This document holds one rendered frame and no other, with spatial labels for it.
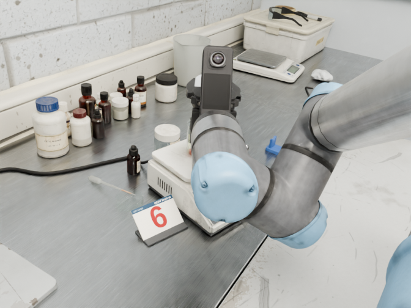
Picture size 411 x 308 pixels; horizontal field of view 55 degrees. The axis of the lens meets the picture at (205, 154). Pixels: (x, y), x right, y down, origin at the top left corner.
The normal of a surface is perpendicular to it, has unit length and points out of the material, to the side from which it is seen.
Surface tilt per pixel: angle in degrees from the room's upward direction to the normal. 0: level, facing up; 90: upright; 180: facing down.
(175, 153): 0
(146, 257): 0
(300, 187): 53
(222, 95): 59
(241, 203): 90
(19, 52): 90
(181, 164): 0
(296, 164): 45
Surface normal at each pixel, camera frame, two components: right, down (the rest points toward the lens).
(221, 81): 0.05, 0.00
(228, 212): 0.04, 0.52
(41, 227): 0.09, -0.85
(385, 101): -0.93, 0.35
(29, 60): 0.85, 0.33
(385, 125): -0.56, 0.82
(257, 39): -0.55, 0.44
